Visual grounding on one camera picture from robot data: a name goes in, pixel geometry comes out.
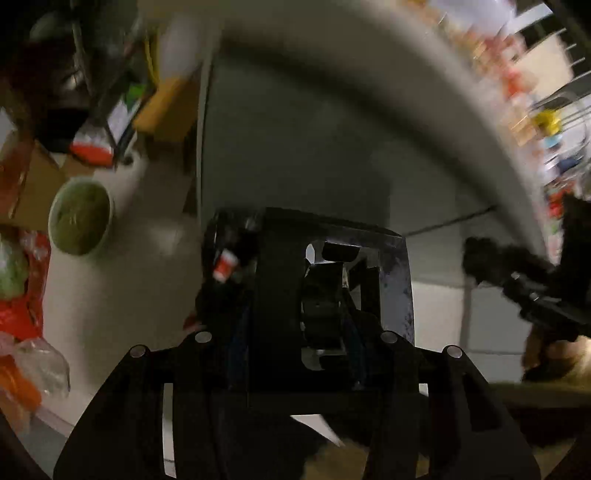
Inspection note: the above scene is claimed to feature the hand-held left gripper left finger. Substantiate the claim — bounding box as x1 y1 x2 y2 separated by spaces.
53 330 250 480

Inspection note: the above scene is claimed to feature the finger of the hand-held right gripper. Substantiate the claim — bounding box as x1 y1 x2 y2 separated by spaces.
464 236 555 287

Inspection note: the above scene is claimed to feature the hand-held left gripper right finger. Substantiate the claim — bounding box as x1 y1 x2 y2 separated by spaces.
350 318 541 480

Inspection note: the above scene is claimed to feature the black plastic container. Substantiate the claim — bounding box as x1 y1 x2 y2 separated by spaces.
196 208 415 398

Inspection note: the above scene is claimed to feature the person's right hand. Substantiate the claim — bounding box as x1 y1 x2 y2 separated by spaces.
522 330 591 384

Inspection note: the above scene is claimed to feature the small red white packet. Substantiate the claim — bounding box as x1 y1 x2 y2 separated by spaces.
213 251 238 281

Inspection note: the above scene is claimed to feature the clear plastic bag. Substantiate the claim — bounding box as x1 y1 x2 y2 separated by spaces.
0 335 71 409

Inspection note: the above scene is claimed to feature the red patterned plastic bag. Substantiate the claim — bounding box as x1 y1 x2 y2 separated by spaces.
0 228 51 344

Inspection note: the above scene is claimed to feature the white bowl green inside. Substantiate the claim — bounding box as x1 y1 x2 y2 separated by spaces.
48 176 115 256

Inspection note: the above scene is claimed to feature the grey cabinet door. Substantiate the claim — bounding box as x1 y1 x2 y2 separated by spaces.
196 55 546 365

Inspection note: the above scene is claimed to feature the brown cardboard box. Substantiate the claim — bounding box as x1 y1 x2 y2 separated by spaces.
0 138 68 227

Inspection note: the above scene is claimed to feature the red white snack packet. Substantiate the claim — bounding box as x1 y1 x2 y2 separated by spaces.
69 126 115 168

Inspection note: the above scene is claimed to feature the yellow box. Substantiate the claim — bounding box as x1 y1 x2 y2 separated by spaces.
133 76 197 137

